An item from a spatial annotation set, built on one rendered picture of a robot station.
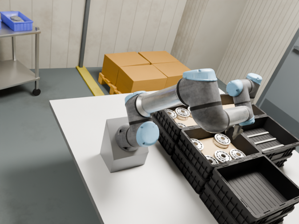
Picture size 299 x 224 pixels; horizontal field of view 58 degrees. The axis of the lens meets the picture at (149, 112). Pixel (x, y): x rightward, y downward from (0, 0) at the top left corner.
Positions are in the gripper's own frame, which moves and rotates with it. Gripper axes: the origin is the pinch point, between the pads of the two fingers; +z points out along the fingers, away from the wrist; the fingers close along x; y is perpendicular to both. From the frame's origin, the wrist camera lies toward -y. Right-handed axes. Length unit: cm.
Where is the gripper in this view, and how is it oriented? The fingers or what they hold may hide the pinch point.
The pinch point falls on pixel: (229, 134)
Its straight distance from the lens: 155.9
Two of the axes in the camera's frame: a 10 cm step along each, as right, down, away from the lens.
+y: 8.6, -0.9, 5.0
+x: -4.8, -5.0, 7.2
